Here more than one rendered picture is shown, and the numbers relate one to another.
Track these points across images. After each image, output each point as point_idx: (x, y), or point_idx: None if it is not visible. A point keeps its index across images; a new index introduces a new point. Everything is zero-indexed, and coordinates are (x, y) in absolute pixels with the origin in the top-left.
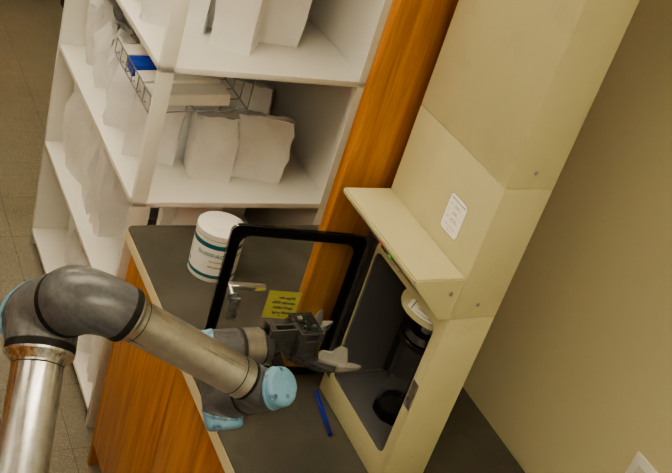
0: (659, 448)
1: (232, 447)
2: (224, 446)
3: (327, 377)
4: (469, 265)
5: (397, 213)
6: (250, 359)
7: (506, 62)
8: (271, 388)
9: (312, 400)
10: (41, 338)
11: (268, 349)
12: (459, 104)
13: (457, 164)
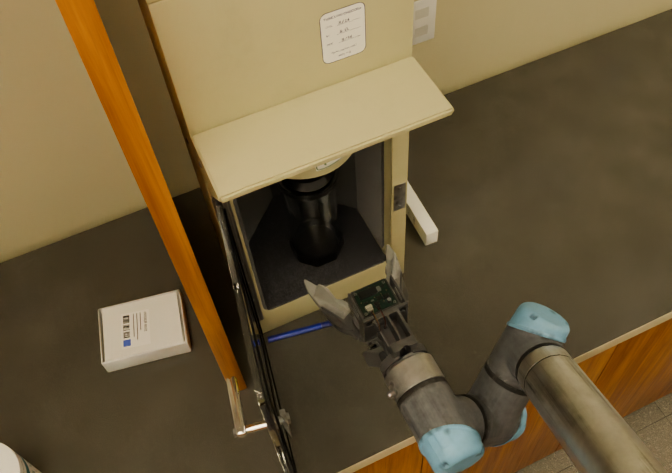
0: None
1: (394, 432)
2: (396, 442)
3: (260, 321)
4: (408, 40)
5: (271, 127)
6: (541, 355)
7: None
8: (566, 328)
9: (282, 343)
10: None
11: (425, 352)
12: None
13: None
